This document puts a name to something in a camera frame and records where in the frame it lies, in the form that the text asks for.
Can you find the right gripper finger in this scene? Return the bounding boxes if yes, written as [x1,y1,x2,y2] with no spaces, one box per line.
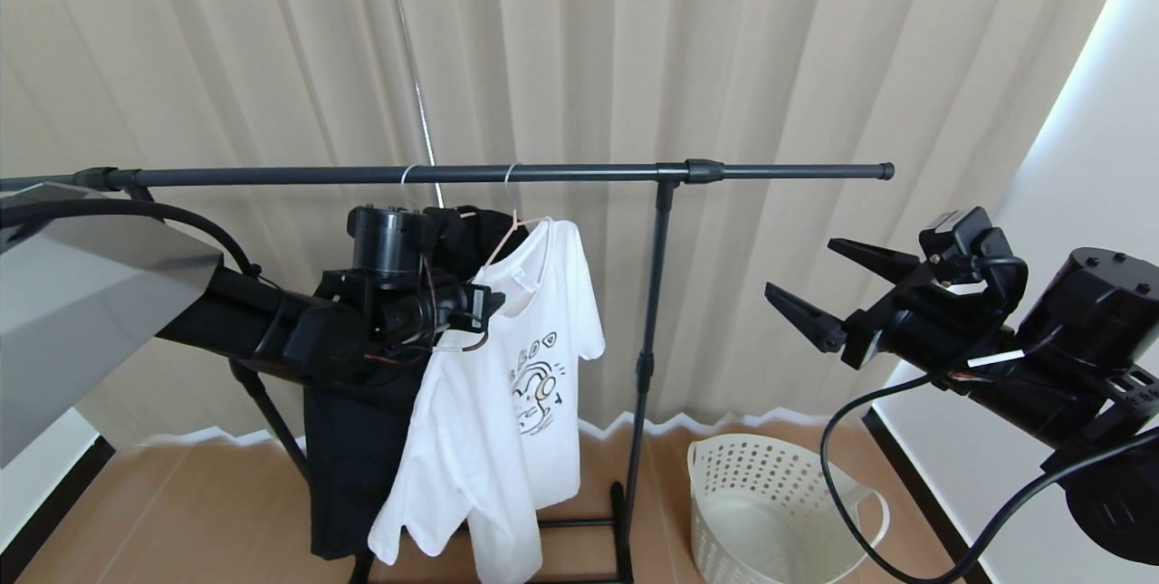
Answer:
[829,238,922,286]
[765,282,849,355]

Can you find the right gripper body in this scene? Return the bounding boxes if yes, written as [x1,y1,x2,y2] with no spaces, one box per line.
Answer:
[840,263,1008,377]

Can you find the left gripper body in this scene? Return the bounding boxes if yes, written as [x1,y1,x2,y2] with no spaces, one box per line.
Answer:
[374,281,506,347]

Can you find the pink clothes hanger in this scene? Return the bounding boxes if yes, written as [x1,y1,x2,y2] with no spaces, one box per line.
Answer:
[480,163,551,270]
[400,163,428,215]

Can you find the white garment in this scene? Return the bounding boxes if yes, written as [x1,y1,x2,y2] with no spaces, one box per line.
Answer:
[367,217,606,584]

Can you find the black shorts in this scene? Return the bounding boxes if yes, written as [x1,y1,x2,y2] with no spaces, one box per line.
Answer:
[303,206,528,561]

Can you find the black clothes rack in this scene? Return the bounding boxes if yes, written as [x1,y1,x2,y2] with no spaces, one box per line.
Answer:
[0,158,896,584]

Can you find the white laundry basket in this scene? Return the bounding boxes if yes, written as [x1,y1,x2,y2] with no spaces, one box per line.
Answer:
[686,435,891,584]

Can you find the beige curtain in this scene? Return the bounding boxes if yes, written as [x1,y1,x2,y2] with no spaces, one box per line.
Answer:
[0,0,1142,449]

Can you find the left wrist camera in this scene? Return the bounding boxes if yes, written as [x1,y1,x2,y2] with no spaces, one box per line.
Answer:
[423,206,474,282]

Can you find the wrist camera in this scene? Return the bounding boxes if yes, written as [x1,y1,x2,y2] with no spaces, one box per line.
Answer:
[423,206,474,282]
[919,206,1030,297]

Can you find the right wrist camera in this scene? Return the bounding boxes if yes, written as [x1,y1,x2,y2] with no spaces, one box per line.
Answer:
[919,206,1030,297]

